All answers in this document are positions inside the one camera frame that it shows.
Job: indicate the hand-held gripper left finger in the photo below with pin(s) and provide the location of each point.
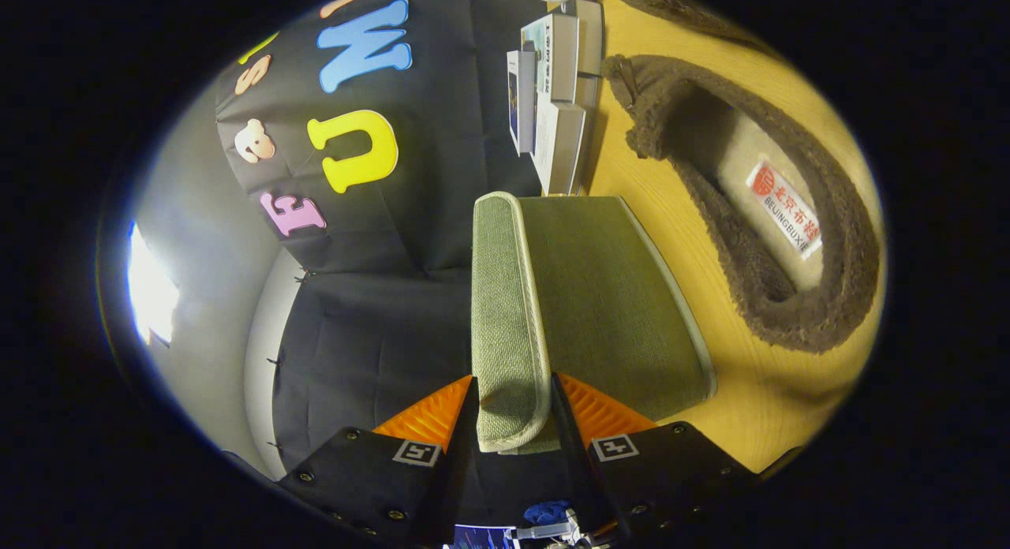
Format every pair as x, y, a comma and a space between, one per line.
461, 470

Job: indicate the light blue cover book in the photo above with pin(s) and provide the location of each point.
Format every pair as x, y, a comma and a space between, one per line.
556, 56

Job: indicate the brown fuzzy shoe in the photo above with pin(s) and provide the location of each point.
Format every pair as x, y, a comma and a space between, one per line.
836, 281
671, 5

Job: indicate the blue object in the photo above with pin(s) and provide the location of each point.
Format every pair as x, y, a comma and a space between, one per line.
546, 511

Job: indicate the green fabric storage box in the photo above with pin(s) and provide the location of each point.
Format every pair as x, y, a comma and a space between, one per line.
600, 296

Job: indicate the thick white book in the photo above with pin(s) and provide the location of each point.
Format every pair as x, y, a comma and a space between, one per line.
560, 147

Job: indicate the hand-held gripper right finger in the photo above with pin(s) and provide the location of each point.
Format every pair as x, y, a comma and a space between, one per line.
574, 454

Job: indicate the large ceiling light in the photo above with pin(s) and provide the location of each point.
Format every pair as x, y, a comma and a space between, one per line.
150, 289

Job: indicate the black cover book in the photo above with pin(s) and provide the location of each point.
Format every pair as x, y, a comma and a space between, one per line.
590, 36

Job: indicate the small dark-cover book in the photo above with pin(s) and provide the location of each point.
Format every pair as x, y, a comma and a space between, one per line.
517, 99

